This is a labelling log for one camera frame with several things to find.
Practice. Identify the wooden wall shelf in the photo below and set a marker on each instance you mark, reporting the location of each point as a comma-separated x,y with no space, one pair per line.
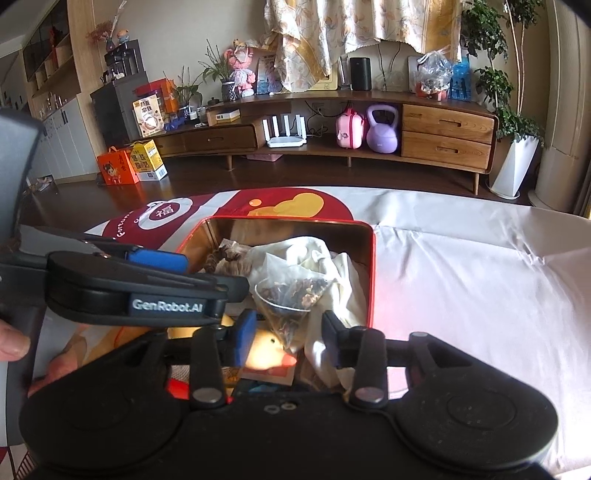
69,69

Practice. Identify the clear triangular tea sachet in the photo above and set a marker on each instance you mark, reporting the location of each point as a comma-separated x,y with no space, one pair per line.
291,300

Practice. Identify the orange gift box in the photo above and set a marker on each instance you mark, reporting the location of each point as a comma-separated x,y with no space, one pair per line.
116,168

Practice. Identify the yellow white snack box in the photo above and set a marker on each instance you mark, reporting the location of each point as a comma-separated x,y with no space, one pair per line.
147,117

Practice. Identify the person's left hand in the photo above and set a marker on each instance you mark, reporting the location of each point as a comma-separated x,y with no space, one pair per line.
14,344

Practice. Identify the black cylinder speaker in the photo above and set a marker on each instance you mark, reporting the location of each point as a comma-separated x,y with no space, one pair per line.
360,74

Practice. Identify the orange red box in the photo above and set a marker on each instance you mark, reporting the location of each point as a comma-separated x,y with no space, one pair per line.
161,94

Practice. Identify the pink small suitcase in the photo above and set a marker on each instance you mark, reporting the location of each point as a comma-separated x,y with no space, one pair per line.
351,131

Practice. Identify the cream cloth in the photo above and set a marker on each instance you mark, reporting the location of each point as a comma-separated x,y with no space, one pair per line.
323,258

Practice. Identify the blue package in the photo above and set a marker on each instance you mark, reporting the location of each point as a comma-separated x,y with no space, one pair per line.
461,83

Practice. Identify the black coffee machine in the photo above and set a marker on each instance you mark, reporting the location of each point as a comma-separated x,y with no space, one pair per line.
122,60

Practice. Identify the potted orchid dark pot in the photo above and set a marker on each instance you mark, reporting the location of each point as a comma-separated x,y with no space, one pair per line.
228,90

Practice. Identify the floral yellow cloth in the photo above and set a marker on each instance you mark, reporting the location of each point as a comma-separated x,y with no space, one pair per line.
332,32

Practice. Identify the pink plush doll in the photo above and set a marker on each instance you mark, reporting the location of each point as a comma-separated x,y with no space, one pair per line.
242,71

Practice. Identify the black cabinet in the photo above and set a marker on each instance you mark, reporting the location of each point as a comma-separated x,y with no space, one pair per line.
113,115

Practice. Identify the small green potted plant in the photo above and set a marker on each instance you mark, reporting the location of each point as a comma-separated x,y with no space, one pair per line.
184,99

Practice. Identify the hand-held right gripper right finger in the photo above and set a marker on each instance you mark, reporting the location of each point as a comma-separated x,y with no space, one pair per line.
330,333

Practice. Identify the flat yellow white box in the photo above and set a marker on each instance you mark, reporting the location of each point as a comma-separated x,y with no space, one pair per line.
224,117

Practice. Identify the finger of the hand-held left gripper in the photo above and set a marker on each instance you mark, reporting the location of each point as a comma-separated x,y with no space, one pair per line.
221,288
157,261

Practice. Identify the dried flower vase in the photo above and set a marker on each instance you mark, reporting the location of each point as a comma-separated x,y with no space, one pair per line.
110,41

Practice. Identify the orange packet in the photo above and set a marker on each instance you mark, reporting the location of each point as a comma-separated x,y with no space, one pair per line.
270,350

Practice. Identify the clear plastic bag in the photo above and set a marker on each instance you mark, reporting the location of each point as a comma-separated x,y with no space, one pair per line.
434,76

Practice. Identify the potted tree white planter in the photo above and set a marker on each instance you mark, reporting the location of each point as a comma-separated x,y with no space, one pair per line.
517,166

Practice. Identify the white tower air conditioner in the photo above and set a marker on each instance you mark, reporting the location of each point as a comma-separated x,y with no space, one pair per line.
563,115

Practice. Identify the wooden tv console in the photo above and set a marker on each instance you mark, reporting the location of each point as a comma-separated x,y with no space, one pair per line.
369,98

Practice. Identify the flat pink box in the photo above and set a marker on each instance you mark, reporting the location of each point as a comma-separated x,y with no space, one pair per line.
264,157

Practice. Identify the white cabinet row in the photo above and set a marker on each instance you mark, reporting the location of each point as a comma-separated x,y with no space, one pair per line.
69,143

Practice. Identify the yellow carton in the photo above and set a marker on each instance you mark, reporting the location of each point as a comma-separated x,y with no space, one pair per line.
150,161

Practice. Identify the red tin box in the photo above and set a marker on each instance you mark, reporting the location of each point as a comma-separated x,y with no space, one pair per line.
277,229

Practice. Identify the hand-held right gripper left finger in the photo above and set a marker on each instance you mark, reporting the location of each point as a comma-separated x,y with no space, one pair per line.
244,337

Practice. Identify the dark wooden console drawer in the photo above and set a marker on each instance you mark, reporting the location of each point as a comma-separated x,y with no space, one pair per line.
219,138

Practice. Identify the white router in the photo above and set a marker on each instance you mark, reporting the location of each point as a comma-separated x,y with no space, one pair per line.
286,141

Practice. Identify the clear glass vase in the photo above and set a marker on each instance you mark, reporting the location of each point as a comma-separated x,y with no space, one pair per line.
345,74

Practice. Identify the purple kettlebell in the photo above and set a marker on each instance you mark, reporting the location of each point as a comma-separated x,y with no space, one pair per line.
382,136

